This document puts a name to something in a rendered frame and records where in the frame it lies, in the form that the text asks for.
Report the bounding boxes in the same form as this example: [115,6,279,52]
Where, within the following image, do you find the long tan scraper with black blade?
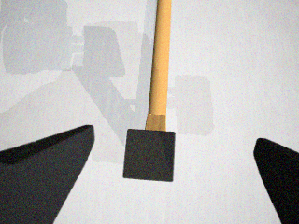
[122,0,176,182]

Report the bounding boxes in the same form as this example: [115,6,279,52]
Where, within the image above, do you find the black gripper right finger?
[253,138,299,224]

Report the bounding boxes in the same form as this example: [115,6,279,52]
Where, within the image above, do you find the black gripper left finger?
[0,125,95,224]

